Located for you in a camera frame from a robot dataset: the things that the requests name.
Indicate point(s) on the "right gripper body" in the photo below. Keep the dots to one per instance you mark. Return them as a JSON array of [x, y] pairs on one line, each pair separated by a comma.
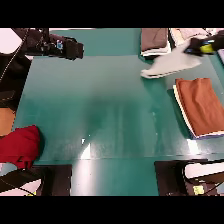
[[197, 45]]

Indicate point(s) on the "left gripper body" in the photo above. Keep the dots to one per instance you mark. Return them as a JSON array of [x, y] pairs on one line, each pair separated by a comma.
[[74, 49]]

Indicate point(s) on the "light grey garment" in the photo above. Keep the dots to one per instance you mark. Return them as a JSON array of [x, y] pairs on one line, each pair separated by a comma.
[[171, 63]]

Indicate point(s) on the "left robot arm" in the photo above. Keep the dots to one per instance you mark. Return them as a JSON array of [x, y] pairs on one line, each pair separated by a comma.
[[36, 43]]

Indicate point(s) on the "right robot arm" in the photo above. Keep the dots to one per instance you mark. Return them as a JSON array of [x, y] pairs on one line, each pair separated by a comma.
[[170, 180]]

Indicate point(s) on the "heap of clothes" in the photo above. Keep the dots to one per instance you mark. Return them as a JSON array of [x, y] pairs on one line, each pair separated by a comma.
[[186, 34]]

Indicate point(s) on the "grey-brown garment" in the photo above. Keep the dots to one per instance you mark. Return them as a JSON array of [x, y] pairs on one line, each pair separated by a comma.
[[154, 38]]

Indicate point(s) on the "rust brown garment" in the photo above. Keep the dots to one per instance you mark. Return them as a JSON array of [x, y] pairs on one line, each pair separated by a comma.
[[201, 105]]

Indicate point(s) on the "red garment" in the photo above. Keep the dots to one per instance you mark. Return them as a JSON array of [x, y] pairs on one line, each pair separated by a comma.
[[20, 145]]

